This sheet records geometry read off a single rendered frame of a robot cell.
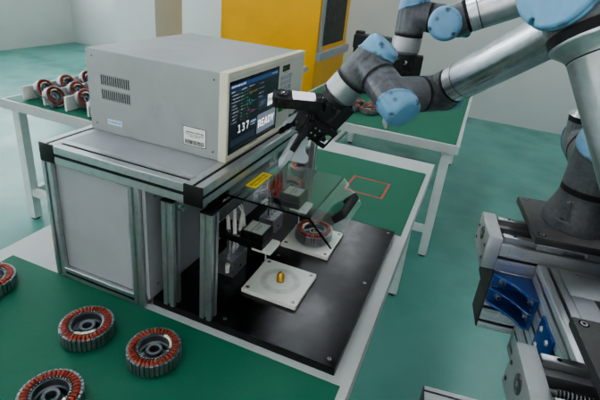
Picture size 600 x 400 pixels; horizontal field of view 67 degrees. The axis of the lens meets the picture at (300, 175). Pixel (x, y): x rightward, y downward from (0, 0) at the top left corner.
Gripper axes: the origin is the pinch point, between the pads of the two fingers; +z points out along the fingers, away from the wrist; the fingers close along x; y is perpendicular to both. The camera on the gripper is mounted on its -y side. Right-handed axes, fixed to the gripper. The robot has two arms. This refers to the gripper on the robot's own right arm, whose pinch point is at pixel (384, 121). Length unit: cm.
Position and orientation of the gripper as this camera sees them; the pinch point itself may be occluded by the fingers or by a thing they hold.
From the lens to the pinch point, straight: 135.5
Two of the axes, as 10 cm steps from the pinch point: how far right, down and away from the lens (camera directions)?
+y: 9.7, 1.8, -1.9
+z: -1.0, 9.1, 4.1
